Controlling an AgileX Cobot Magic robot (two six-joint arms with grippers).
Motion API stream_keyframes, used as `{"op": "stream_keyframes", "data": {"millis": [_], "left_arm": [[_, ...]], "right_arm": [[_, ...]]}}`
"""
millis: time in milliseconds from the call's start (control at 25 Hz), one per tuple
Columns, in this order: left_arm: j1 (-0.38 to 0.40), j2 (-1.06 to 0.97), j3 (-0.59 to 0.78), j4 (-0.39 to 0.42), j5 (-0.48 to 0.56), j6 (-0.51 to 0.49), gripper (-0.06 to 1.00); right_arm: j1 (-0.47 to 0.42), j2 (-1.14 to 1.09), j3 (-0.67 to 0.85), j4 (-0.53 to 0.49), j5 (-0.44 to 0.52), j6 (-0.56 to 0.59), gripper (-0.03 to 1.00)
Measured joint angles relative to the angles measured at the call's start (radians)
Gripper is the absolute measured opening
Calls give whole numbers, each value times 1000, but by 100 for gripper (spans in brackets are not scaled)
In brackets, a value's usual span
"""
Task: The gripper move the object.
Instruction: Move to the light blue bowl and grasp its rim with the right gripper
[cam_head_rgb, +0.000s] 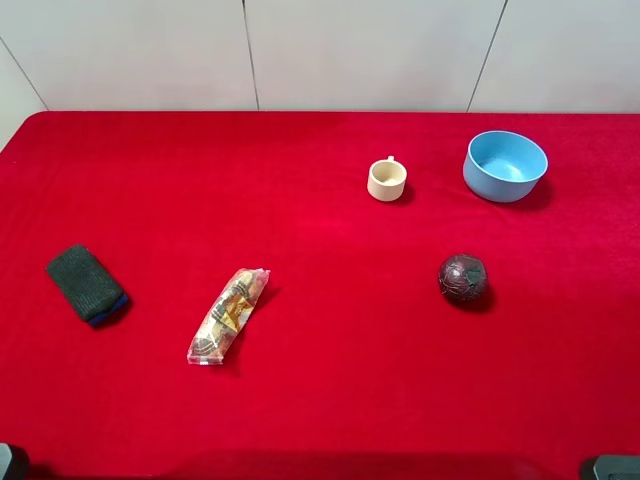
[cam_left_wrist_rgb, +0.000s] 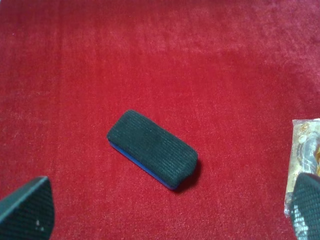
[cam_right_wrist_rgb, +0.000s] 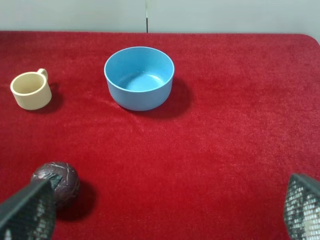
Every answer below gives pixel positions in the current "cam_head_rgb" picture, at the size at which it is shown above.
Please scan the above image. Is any dark maroon ball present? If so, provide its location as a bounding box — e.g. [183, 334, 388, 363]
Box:
[438, 254, 489, 303]

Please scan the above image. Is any light blue bowl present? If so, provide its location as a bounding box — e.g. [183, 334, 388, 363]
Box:
[463, 130, 549, 203]

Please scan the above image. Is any black base block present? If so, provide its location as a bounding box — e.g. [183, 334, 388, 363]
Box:
[0, 443, 30, 480]
[579, 455, 640, 480]

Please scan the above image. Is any clear snack packet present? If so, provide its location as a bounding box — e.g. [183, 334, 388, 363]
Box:
[187, 268, 270, 366]

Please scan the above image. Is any black right base block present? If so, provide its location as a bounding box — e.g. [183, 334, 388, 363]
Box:
[579, 455, 640, 480]

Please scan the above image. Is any black and blue eraser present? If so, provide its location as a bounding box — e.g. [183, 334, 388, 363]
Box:
[46, 244, 129, 327]

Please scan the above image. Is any cream cup with handle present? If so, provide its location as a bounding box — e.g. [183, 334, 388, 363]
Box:
[367, 156, 407, 202]

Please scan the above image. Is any red table cloth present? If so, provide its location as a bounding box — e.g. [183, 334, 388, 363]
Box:
[1, 112, 639, 479]

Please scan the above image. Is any black left base block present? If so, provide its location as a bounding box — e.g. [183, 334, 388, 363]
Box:
[0, 443, 30, 480]

